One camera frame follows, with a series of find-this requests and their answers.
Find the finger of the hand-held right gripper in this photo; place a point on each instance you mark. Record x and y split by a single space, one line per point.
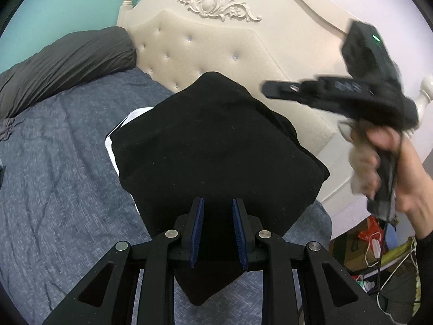
280 89

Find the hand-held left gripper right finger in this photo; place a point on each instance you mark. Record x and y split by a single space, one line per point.
240 233

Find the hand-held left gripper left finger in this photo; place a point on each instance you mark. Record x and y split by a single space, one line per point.
199 233

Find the black pants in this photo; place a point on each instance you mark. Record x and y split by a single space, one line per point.
216 142

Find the person's right hand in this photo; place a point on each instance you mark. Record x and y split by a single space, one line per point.
409 176

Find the cream tufted headboard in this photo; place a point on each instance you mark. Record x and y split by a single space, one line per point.
209 50

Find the cardboard box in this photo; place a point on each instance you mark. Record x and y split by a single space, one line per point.
351 254

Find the orange plastic bag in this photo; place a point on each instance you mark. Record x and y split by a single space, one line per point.
370 228

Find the white folded garment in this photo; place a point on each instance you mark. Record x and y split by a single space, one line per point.
116 128

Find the white charger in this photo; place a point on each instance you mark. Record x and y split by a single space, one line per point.
376 247

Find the dark grey rolled duvet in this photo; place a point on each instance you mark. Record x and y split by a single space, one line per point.
67 64

